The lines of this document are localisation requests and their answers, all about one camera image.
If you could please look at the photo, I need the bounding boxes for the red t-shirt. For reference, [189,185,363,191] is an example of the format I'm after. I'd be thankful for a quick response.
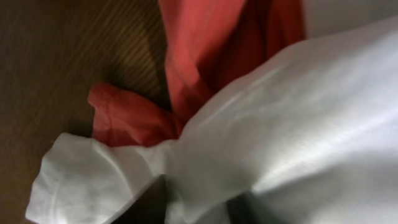
[88,0,306,147]

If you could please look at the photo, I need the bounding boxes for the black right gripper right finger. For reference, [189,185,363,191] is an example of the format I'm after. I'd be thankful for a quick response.
[226,192,280,224]

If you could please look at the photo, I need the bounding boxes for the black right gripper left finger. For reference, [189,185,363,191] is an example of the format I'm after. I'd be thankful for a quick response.
[110,175,168,224]

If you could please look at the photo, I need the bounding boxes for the white t-shirt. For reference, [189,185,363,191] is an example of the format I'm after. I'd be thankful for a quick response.
[25,17,397,223]

